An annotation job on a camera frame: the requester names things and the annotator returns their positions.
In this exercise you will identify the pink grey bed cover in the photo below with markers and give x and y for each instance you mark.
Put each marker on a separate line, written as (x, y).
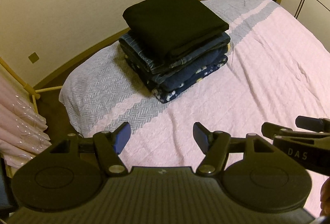
(276, 70)

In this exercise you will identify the patterned navy folded garment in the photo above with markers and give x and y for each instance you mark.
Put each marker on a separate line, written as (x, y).
(165, 96)

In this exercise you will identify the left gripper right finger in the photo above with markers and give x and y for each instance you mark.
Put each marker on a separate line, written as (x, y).
(214, 145)

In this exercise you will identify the person's right hand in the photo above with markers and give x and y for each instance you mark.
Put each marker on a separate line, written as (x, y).
(324, 198)

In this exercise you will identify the black pants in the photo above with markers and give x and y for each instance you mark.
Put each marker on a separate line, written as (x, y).
(172, 27)

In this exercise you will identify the pink patterned curtain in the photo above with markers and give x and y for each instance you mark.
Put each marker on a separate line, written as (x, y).
(22, 130)

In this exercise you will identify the wooden drying rack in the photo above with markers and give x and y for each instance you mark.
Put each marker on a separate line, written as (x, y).
(35, 94)

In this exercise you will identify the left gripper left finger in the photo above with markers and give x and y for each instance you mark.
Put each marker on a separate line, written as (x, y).
(108, 145)

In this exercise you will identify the folded dark jeans stack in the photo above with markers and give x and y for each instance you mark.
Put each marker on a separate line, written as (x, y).
(159, 70)

